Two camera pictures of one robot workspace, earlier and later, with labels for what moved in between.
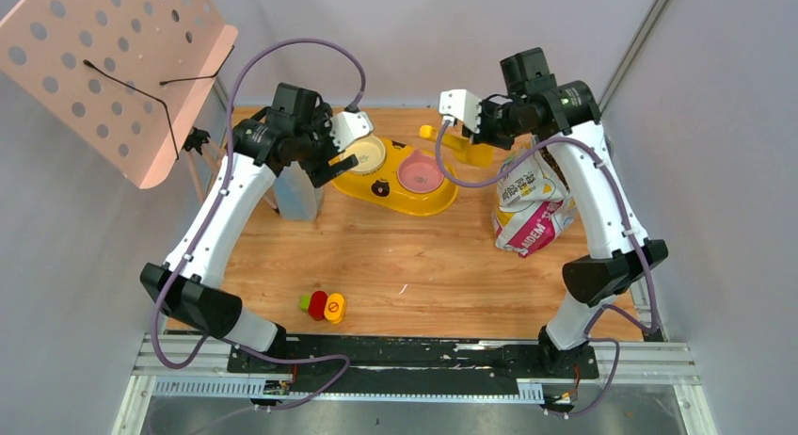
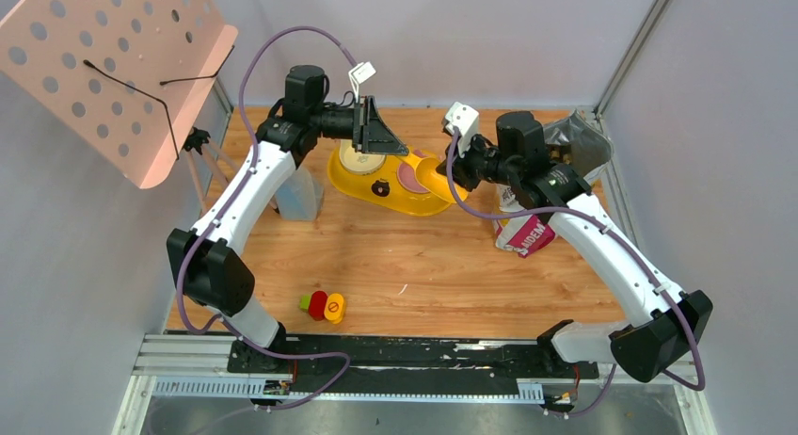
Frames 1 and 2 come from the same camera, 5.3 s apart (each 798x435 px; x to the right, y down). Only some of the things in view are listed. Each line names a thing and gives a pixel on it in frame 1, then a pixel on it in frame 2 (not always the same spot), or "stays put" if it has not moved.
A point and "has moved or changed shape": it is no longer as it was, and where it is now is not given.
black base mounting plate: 412,363 stays put
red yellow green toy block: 323,306 stays put
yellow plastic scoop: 475,154 has moved or changed shape
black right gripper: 486,136 -> 460,165
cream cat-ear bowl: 370,153 stays put
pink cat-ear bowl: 419,173 stays put
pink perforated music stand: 126,67 stays put
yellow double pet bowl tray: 383,189 stays put
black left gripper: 320,168 -> 361,124
